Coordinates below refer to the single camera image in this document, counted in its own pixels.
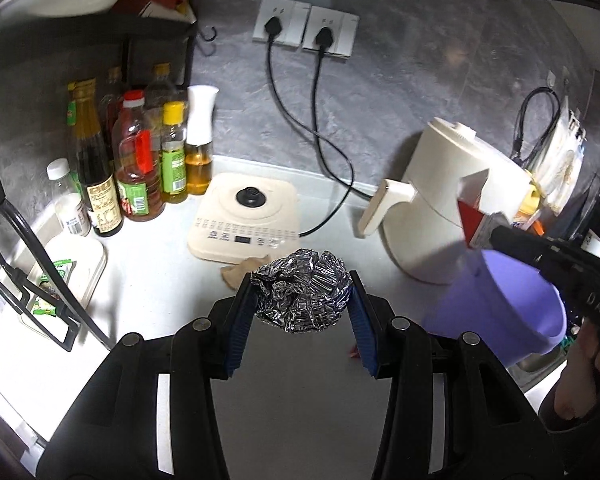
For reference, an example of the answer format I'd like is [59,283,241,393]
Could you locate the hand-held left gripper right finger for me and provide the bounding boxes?
[347,271,566,480]

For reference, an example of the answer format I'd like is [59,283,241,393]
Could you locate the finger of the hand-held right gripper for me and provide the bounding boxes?
[487,225,576,276]

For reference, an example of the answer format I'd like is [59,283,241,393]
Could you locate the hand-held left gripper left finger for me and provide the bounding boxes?
[37,275,261,480]

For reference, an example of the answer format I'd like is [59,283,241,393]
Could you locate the red white wrapper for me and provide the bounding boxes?
[456,169,512,251]

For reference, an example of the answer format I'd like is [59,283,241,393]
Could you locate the large silver foil wrapper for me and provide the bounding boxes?
[251,248,355,335]

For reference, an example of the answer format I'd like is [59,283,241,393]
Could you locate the purple plastic bucket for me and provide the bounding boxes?
[422,247,568,368]

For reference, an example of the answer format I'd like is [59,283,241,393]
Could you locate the person's right hand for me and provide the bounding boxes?
[552,320,600,432]

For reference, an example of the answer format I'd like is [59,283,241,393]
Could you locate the yellow detergent bottle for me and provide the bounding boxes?
[512,185,544,231]

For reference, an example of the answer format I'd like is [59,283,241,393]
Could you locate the crumpled brown paper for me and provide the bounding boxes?
[221,256,273,291]

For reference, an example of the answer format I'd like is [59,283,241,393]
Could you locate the hanging plastic bags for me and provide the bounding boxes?
[530,97,588,216]

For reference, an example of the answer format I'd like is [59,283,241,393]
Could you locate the white air fryer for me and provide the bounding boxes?
[357,116,533,286]

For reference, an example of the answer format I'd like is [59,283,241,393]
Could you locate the steel sink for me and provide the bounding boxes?
[510,355,571,392]

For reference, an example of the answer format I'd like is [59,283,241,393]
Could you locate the beige induction cooker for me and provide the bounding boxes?
[187,172,301,264]

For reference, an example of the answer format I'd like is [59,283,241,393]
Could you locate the white plastic container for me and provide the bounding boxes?
[30,234,108,317]

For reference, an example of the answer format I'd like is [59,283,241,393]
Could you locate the yellow cap green label bottle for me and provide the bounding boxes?
[159,101,189,204]

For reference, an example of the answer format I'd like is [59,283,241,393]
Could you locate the oil spray bottle white top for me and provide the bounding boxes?
[185,85,219,196]

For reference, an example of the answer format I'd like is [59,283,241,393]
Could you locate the red cap sauce bottle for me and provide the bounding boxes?
[112,90,165,222]

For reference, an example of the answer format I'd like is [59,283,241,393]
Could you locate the dark soy sauce bottle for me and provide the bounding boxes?
[72,80,124,238]

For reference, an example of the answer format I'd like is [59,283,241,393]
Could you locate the green sachet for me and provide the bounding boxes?
[32,259,74,317]

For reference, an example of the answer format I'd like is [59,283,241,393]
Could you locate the small white capped bottle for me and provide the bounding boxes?
[47,158,91,237]

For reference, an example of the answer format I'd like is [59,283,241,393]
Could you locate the dark bottle with yellow cap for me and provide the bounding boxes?
[144,63,178,111]

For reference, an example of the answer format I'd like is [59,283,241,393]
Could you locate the slim brown bottle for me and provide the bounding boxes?
[100,66,126,126]

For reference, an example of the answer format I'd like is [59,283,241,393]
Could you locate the black metal rack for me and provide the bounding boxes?
[0,10,218,353]

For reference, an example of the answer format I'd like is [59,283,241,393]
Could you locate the hanging black cable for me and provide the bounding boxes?
[512,87,563,171]

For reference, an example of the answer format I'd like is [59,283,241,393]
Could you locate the white wall socket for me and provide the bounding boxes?
[302,6,361,58]
[252,0,311,51]

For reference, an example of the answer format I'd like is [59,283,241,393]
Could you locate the black power cable with plug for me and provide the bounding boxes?
[263,15,355,238]
[312,26,383,200]

